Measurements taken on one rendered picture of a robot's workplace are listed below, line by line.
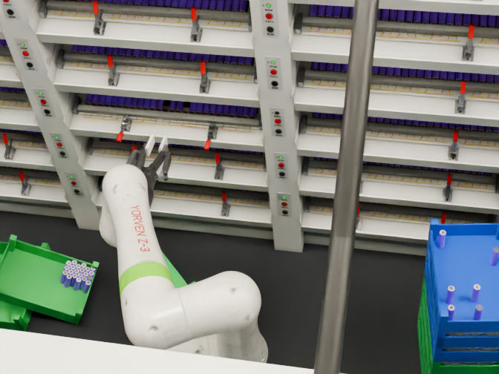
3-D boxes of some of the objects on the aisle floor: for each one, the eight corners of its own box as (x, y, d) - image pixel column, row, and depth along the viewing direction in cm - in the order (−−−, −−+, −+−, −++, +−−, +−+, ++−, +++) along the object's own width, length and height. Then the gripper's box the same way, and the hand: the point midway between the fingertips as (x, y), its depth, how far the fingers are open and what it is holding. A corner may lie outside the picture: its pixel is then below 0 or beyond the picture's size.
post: (104, 231, 320) (-76, -280, 182) (79, 228, 321) (-119, -280, 184) (119, 186, 332) (-39, -324, 194) (94, 184, 333) (-80, -324, 196)
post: (302, 252, 307) (270, -278, 170) (275, 249, 309) (220, -278, 171) (310, 205, 319) (286, -325, 182) (284, 202, 321) (240, -325, 183)
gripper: (165, 181, 235) (186, 129, 253) (105, 176, 238) (130, 125, 256) (168, 204, 240) (188, 151, 258) (109, 199, 242) (134, 147, 261)
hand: (157, 145), depth 254 cm, fingers open, 3 cm apart
